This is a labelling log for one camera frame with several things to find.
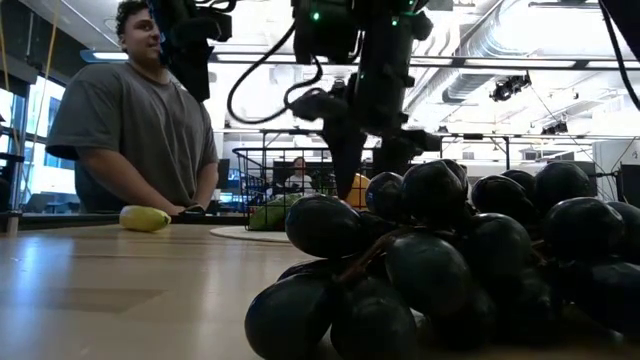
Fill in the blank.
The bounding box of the person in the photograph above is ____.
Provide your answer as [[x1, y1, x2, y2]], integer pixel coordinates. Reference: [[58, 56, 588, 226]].
[[285, 156, 316, 195], [45, 0, 220, 216]]

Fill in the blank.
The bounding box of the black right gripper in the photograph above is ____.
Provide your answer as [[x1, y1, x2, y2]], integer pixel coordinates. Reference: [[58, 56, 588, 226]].
[[289, 74, 441, 200]]

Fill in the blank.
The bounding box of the large yellow orange fruit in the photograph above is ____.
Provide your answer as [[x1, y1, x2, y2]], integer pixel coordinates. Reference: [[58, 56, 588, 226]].
[[344, 173, 374, 210]]

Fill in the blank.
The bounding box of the black wire basket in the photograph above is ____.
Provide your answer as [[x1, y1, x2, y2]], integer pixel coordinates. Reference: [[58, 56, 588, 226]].
[[232, 146, 374, 232]]

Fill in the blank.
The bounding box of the yellow banana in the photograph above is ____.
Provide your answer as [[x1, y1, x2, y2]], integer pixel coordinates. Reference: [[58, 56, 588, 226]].
[[118, 204, 172, 233]]

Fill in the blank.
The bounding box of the green cucumber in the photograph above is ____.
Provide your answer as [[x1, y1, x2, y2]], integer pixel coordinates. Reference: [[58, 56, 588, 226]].
[[248, 193, 304, 232]]

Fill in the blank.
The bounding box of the dark purple grape bunch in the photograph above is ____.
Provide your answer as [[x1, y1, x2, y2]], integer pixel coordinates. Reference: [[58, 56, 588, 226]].
[[243, 158, 640, 360]]

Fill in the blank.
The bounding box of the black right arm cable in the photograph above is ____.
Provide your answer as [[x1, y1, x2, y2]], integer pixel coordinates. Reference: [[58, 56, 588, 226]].
[[227, 19, 326, 126]]

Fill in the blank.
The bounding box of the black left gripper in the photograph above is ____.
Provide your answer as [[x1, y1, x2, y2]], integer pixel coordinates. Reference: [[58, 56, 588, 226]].
[[149, 0, 234, 104]]

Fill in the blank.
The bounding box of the white round woven placemat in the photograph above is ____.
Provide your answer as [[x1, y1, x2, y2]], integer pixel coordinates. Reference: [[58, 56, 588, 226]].
[[209, 225, 292, 245]]

